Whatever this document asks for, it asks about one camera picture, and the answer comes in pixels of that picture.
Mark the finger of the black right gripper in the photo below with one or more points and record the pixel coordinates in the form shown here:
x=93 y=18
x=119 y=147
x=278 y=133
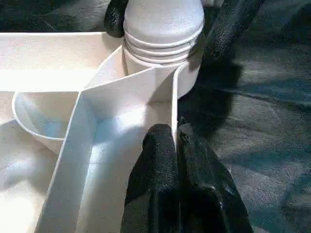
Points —
x=114 y=19
x=223 y=31

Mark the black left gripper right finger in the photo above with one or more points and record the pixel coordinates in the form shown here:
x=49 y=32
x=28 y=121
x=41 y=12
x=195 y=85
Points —
x=201 y=189

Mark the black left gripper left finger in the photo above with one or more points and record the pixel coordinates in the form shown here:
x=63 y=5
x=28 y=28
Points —
x=153 y=182

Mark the white plastic table leg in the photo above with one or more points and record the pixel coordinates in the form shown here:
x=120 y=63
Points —
x=162 y=26

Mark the white upturned plastic table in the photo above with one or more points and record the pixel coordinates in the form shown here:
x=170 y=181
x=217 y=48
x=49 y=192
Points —
x=48 y=53

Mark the black glossy mat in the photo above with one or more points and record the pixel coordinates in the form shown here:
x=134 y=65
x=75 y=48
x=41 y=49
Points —
x=267 y=145

